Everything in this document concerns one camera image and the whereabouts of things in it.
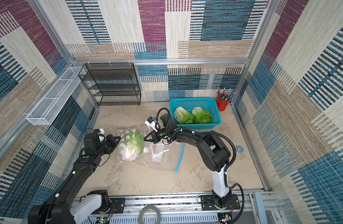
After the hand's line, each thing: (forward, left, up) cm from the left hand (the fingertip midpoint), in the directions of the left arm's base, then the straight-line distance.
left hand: (121, 136), depth 84 cm
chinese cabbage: (+18, -51, -4) cm, 54 cm away
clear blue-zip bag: (-6, -24, -15) cm, 29 cm away
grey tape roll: (-34, -17, -15) cm, 40 cm away
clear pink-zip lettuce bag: (-3, -6, -4) cm, 8 cm away
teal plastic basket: (+34, -59, -9) cm, 69 cm away
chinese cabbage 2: (+18, -38, -5) cm, 42 cm away
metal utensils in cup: (+38, -73, -4) cm, 83 cm away
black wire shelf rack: (+44, +15, +5) cm, 47 cm away
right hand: (-1, -15, -3) cm, 15 cm away
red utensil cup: (+31, -68, -6) cm, 75 cm away
